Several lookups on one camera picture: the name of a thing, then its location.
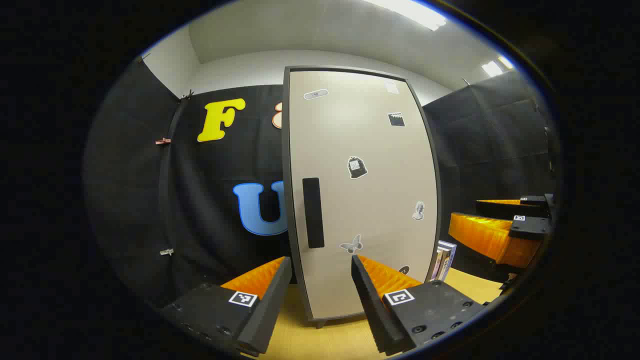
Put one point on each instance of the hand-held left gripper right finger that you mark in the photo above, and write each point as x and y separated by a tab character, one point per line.
372	310

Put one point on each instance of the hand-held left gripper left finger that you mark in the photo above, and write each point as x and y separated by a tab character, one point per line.
267	310

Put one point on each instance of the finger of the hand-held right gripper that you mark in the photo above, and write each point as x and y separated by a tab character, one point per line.
500	209
530	229

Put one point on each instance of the dark grey cabinet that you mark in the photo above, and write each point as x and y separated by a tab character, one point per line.
285	150

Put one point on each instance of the bundle of upright books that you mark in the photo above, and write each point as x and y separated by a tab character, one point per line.
445	260

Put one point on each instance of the ceiling light panel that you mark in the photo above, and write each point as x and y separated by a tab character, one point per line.
492	68
415	12
506	62

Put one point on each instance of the black backdrop cloth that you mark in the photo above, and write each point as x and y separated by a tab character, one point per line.
210	165

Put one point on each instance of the red cloth clip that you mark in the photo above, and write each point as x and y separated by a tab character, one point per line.
162	141

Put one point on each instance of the black cloth clip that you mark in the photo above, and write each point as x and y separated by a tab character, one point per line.
187	95

